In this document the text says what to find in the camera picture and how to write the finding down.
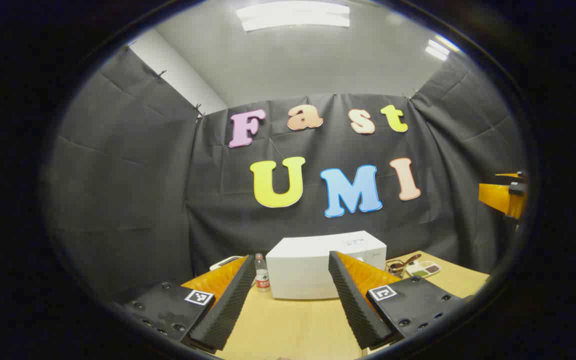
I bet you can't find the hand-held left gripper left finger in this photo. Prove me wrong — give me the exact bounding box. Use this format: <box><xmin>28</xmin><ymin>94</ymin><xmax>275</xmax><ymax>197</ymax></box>
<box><xmin>118</xmin><ymin>255</ymin><xmax>257</xmax><ymax>352</ymax></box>

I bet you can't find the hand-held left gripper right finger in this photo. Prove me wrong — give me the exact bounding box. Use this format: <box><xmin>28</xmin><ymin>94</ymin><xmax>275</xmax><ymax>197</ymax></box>
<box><xmin>328</xmin><ymin>250</ymin><xmax>469</xmax><ymax>351</ymax></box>

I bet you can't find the white microwave oven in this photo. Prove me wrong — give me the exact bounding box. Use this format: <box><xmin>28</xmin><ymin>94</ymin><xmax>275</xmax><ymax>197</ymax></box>
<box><xmin>265</xmin><ymin>230</ymin><xmax>388</xmax><ymax>301</ymax></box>

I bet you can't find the clear water bottle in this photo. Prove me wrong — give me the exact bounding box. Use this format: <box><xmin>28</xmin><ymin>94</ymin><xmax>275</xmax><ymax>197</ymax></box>
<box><xmin>254</xmin><ymin>253</ymin><xmax>272</xmax><ymax>293</ymax></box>

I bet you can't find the white toaster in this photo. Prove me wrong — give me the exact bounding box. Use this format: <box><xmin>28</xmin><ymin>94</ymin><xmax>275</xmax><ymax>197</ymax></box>
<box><xmin>209</xmin><ymin>255</ymin><xmax>245</xmax><ymax>272</ymax></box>

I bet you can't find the white divided seasoning dish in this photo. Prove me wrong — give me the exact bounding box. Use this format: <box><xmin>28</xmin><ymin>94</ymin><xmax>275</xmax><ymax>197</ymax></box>
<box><xmin>405</xmin><ymin>260</ymin><xmax>442</xmax><ymax>278</ymax></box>

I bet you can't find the black backdrop cloth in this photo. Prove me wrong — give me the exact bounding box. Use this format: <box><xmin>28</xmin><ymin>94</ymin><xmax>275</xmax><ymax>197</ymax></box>
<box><xmin>43</xmin><ymin>47</ymin><xmax>528</xmax><ymax>303</ymax></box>

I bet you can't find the long ceiling light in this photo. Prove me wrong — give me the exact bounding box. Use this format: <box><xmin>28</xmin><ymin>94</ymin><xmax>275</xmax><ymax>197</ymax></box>
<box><xmin>235</xmin><ymin>1</ymin><xmax>351</xmax><ymax>32</ymax></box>

